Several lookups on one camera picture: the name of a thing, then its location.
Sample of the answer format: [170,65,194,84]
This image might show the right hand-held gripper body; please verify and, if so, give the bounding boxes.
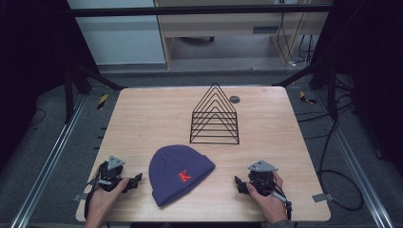
[246,159,279,197]

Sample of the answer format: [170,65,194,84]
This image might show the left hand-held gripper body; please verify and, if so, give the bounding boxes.
[93,155,129,193]

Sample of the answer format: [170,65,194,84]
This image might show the purple knit beanie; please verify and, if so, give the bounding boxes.
[148,144,217,208]

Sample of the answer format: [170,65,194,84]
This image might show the black wire triangle rack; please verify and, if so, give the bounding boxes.
[189,82,240,145]

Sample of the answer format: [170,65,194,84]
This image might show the person's left hand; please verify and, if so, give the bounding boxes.
[85,177,130,224]

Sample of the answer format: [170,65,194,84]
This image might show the person's right hand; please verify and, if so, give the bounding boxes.
[245,171,289,224]

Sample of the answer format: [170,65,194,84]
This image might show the yellow black hazard tape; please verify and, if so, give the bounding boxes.
[298,90,318,105]
[96,93,109,111]

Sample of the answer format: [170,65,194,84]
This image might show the black metal stand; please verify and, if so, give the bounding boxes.
[272,60,338,122]
[62,62,126,125]

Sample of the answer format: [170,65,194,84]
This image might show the white cabinet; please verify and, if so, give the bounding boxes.
[67,0,167,67]

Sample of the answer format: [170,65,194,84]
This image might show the black curtain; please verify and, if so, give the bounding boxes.
[311,0,403,177]
[0,0,100,172]

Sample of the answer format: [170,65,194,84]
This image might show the light wooden desk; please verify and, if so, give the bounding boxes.
[153,0,331,69]

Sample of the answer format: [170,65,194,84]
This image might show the left hand-held gripper cable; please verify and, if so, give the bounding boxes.
[83,161,108,220]

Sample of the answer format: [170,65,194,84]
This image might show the hand-held gripper cable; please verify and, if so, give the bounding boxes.
[271,185,294,221]
[83,161,108,220]

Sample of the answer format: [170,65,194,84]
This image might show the right hand-held gripper cable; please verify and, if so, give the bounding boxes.
[271,185,294,221]

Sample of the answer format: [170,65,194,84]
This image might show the aluminium floor rail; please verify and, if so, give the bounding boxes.
[9,94,87,228]
[315,90,395,228]

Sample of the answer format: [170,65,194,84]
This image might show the black floor cable loop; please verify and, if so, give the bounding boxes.
[316,107,365,212]

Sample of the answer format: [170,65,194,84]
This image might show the black cables under desk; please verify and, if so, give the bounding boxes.
[276,11,316,67]

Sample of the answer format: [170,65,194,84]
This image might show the black horizontal frame bar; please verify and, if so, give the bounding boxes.
[68,3,335,18]

